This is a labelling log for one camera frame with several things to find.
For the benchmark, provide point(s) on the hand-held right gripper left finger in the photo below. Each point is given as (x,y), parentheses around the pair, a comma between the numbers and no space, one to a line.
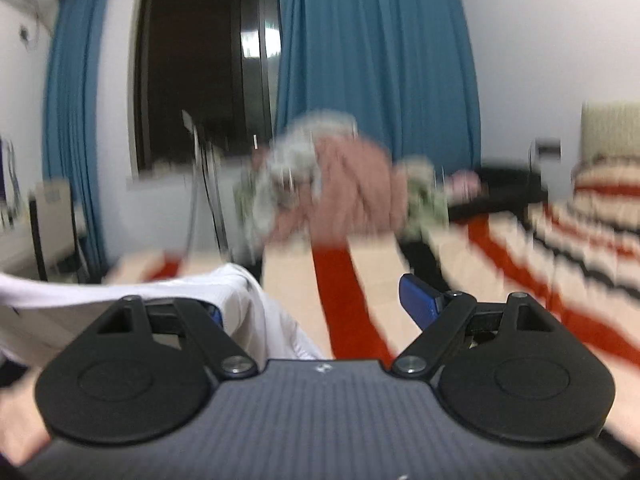
(215,316)

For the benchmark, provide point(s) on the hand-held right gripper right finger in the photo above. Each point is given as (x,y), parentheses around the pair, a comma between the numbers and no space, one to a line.
(420,300)

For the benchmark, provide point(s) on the white shirt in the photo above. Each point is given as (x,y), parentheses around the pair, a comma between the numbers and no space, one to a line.
(150,285)

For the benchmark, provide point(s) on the red cream striped blanket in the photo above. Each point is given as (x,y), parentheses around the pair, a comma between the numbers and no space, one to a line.
(380,265)

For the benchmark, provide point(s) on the green floral garment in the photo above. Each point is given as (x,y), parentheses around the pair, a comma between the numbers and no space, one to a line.
(425,200)

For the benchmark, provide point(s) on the pale green garment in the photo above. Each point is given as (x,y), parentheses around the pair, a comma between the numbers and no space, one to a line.
(250,210)

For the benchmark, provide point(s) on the small pink garment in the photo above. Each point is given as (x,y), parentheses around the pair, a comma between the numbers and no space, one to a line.
(465,182)

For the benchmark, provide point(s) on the metal stand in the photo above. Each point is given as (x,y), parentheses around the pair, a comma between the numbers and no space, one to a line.
(207,190)

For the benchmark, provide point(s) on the grey white floral garment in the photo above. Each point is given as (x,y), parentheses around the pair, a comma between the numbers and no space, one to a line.
(295,160)

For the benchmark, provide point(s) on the cream chair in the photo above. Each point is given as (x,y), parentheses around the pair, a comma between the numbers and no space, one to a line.
(55,225)

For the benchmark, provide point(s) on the blue curtain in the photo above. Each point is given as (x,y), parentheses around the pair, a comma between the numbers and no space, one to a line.
(75,125)
(375,60)

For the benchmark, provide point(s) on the cream padded headboard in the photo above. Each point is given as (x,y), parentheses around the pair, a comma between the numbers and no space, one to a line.
(612,130)

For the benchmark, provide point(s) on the wall power socket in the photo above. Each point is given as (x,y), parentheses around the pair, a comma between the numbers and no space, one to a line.
(547,146)

